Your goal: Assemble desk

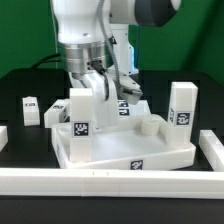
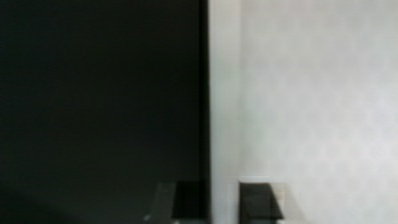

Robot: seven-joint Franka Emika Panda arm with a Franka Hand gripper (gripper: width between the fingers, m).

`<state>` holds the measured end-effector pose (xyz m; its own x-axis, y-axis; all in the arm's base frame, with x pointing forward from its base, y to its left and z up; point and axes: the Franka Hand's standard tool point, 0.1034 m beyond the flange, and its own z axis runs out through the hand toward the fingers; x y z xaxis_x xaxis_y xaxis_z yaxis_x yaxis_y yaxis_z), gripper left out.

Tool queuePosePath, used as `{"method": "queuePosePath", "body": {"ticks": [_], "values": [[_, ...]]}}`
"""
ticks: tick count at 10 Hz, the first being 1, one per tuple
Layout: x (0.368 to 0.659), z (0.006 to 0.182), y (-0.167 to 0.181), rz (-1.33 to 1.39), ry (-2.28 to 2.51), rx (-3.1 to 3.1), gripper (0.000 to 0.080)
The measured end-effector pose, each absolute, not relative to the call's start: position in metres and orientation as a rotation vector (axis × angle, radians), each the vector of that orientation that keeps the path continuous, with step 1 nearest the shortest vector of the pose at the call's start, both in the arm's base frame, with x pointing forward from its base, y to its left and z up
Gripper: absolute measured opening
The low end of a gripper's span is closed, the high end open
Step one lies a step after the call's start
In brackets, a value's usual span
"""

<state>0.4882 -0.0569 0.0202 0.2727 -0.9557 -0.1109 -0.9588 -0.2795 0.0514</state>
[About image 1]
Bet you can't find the white thin cable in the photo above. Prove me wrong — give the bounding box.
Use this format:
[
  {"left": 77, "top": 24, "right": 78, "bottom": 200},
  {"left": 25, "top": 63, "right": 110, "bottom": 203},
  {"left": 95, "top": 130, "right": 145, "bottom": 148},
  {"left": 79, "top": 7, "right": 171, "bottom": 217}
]
[{"left": 49, "top": 13, "right": 58, "bottom": 56}]

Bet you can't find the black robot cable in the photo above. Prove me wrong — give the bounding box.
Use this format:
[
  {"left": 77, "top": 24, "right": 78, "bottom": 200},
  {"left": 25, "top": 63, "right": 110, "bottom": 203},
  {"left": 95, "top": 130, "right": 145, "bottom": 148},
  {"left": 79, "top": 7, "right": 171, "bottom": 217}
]
[{"left": 31, "top": 53, "right": 63, "bottom": 69}]

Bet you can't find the white desk top tray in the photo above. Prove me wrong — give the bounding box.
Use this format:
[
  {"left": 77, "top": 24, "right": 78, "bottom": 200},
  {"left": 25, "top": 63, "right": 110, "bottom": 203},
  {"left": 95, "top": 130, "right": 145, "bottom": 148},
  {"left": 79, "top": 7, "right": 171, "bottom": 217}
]
[{"left": 51, "top": 115, "right": 196, "bottom": 170}]

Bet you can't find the white U-shaped marker base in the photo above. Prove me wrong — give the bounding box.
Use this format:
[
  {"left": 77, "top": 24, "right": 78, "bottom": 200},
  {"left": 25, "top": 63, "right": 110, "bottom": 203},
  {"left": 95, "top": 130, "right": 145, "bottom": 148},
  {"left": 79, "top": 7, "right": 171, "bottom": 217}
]
[{"left": 44, "top": 99, "right": 151, "bottom": 128}]

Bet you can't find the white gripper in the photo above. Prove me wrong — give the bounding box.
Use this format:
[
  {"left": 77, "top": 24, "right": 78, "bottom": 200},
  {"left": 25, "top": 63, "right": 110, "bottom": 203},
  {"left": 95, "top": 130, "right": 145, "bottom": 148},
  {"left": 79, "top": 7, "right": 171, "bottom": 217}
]
[{"left": 69, "top": 71, "right": 119, "bottom": 128}]

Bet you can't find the white L-shaped obstacle fence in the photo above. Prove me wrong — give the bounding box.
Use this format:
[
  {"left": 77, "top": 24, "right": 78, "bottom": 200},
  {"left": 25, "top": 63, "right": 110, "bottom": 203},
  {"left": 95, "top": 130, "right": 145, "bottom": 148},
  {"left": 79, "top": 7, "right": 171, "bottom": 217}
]
[{"left": 0, "top": 129, "right": 224, "bottom": 200}]

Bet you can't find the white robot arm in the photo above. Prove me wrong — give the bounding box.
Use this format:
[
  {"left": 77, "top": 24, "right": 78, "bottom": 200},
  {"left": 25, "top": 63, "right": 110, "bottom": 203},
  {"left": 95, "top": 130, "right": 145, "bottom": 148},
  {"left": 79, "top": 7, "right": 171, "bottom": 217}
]
[{"left": 51, "top": 0, "right": 182, "bottom": 127}]

